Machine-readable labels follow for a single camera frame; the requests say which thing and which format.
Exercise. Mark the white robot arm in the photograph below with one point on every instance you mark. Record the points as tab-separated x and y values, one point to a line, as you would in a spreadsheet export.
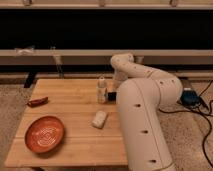
140	91

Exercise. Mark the white sponge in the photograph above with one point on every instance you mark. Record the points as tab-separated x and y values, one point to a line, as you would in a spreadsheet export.
99	119

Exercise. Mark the small clear bottle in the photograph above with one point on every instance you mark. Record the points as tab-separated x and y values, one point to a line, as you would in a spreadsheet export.
101	90

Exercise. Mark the red chili pepper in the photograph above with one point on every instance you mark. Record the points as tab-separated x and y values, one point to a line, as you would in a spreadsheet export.
37	102

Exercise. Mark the orange ribbed plate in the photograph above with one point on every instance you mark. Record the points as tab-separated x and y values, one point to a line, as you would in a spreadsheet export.
44	134

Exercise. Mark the blue device on floor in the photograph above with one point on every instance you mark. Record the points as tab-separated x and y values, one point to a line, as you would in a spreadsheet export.
189	98

